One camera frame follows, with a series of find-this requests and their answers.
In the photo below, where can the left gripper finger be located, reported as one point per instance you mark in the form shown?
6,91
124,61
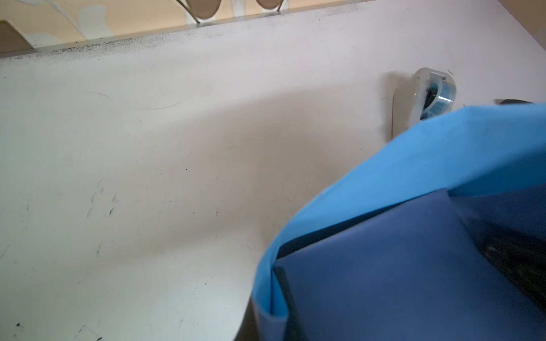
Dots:
248,328

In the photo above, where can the grey tape dispenser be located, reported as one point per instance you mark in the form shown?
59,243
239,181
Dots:
428,93

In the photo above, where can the light blue wrapping paper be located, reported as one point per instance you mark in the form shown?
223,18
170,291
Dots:
439,236

